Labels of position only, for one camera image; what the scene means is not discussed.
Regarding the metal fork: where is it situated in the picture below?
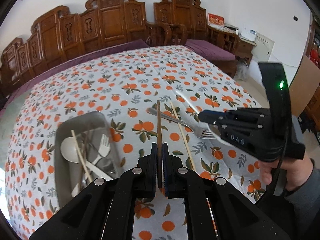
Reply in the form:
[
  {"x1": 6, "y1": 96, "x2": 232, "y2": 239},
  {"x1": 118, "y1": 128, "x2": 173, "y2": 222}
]
[{"x1": 160, "y1": 112, "x2": 216, "y2": 140}]

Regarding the white plastic spoon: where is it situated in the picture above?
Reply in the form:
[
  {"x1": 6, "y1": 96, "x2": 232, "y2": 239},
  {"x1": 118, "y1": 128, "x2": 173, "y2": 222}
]
[{"x1": 71, "y1": 161, "x2": 113, "y2": 197}]

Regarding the white plastic fork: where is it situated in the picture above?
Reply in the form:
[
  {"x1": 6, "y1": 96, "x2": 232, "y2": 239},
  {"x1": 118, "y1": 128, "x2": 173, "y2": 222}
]
[{"x1": 86, "y1": 134, "x2": 110, "y2": 165}]

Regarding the light bamboo chopstick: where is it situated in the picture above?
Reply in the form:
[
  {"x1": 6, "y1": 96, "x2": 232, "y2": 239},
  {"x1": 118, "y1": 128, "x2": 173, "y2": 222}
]
[
  {"x1": 169, "y1": 101, "x2": 197, "y2": 172},
  {"x1": 70, "y1": 129, "x2": 94, "y2": 183}
]

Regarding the person's right hand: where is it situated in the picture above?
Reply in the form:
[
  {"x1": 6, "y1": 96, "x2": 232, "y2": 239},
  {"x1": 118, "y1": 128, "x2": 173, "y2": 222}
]
[{"x1": 258, "y1": 155, "x2": 313, "y2": 191}]

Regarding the grey utensil tray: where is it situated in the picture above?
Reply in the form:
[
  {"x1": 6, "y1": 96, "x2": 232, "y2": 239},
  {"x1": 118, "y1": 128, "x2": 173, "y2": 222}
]
[{"x1": 54, "y1": 111, "x2": 123, "y2": 207}]

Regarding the orange print tablecloth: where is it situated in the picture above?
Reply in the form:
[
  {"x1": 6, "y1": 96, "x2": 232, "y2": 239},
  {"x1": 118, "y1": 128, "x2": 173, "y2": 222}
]
[{"x1": 5, "y1": 46, "x2": 265, "y2": 239}]

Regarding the cardboard sheet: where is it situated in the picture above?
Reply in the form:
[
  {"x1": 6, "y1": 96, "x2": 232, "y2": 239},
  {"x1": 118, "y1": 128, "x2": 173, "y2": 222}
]
[{"x1": 289, "y1": 55, "x2": 320, "y2": 117}]

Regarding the purple seat cushion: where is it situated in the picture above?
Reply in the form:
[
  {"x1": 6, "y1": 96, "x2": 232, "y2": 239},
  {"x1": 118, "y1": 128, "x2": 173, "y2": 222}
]
[{"x1": 185, "y1": 39, "x2": 235, "y2": 61}]

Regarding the white spoon in tray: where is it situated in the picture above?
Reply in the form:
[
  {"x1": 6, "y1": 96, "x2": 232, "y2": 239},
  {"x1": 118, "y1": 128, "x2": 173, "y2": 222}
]
[{"x1": 60, "y1": 137, "x2": 79, "y2": 164}]

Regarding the white router box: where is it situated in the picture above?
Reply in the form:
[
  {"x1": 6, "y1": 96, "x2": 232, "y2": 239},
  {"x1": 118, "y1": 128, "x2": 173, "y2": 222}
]
[{"x1": 239, "y1": 27, "x2": 257, "y2": 42}]

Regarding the red calendar card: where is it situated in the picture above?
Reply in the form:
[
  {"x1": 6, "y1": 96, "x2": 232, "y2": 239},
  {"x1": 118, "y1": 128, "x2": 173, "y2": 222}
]
[{"x1": 208, "y1": 13, "x2": 225, "y2": 27}]

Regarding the carved wooden armchair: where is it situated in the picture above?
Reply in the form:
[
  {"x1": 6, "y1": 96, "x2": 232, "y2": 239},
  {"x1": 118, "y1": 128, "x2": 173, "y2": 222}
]
[{"x1": 153, "y1": 0, "x2": 241, "y2": 63}]

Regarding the carved wooden bench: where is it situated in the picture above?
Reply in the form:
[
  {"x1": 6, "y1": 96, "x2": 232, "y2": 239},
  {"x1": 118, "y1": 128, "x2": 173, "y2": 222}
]
[{"x1": 1, "y1": 0, "x2": 171, "y2": 96}]

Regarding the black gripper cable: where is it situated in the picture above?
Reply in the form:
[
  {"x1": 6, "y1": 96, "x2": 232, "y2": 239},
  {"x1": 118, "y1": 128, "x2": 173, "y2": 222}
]
[{"x1": 272, "y1": 125, "x2": 293, "y2": 197}]

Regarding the white wall panel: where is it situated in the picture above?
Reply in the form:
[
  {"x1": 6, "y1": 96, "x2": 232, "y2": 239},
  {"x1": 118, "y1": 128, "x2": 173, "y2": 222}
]
[{"x1": 252, "y1": 33, "x2": 274, "y2": 62}]

